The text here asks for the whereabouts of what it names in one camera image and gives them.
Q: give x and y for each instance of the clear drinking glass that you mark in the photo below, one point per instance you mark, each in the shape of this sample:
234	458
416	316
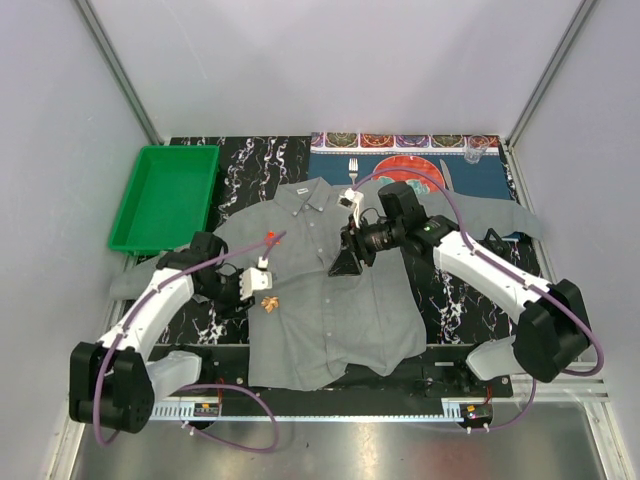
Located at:
475	148

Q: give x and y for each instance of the blue patterned placemat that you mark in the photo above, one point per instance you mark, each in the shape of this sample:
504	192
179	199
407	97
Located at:
471	165

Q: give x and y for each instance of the far black brooch stand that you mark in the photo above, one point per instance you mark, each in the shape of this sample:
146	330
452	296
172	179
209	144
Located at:
493	242

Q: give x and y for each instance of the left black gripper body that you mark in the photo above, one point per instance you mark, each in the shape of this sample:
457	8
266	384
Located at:
224	290

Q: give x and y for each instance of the silver knife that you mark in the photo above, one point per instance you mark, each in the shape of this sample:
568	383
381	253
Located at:
446	175

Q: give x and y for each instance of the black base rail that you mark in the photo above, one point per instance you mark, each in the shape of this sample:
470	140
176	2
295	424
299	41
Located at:
437	373

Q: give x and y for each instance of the orange flower brooch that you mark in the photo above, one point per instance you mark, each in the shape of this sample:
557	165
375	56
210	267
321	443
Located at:
272	239
270	304

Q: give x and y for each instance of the red and teal plate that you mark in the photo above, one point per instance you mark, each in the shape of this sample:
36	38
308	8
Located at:
418	172

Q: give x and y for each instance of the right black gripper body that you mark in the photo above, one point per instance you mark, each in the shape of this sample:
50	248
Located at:
358	234

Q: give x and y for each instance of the silver fork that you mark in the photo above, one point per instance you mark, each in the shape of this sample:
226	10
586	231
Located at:
353	169

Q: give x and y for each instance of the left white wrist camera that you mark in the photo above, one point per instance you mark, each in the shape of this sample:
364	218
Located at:
254	279

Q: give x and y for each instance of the green plastic bin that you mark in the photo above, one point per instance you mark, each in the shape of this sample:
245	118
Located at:
167	199

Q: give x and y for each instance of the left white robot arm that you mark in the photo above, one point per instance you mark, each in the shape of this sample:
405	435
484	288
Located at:
113	382

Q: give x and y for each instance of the grey button shirt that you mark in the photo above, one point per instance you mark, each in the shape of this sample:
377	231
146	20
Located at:
323	324

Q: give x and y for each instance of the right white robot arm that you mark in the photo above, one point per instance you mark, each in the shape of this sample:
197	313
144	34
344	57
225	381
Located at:
551	321

